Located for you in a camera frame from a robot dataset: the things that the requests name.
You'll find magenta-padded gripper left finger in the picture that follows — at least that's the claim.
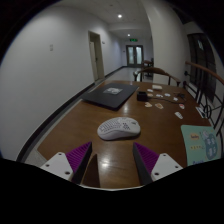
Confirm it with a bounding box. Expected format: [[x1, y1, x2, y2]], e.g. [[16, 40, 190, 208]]
[[39, 141, 93, 185]]

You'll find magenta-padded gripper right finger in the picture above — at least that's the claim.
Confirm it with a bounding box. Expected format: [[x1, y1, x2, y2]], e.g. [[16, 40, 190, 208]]
[[132, 142, 184, 186]]

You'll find white perforated computer mouse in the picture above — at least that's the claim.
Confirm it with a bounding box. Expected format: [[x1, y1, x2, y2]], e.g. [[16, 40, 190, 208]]
[[96, 116, 142, 141]]

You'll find green cartoon mouse pad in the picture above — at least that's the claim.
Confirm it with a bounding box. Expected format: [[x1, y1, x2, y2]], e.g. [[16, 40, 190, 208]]
[[180, 124, 222, 167]]

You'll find white paper card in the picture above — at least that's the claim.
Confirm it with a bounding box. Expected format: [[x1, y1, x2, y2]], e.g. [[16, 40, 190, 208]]
[[195, 106, 206, 118]]

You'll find small black box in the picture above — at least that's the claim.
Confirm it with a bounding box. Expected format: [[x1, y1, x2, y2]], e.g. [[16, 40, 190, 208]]
[[136, 91, 150, 102]]

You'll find large black desk pad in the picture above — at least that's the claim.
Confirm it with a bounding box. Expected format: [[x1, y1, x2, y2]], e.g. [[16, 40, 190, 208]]
[[80, 82, 140, 111]]

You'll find clear plastic packet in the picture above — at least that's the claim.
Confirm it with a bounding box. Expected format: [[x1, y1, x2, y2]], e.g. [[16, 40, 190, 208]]
[[102, 87, 124, 96]]

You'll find wooden curved-back chair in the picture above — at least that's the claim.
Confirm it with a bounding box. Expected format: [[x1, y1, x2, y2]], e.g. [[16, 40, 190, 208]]
[[133, 66, 182, 87]]

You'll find black railing with wooden handrail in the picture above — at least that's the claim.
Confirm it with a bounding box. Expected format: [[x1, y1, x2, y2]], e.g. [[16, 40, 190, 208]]
[[182, 60, 224, 134]]

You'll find dark wooden chair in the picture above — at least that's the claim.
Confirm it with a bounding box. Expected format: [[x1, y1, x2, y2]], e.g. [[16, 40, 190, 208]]
[[141, 58, 155, 69]]

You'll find white side door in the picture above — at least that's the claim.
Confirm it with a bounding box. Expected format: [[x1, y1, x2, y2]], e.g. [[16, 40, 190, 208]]
[[88, 30, 106, 82]]

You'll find glass double door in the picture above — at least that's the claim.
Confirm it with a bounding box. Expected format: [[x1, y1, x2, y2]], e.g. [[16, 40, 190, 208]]
[[125, 44, 145, 67]]

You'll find dark framed window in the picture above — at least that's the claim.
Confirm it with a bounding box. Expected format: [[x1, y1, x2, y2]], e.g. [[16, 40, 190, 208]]
[[186, 32, 217, 101]]

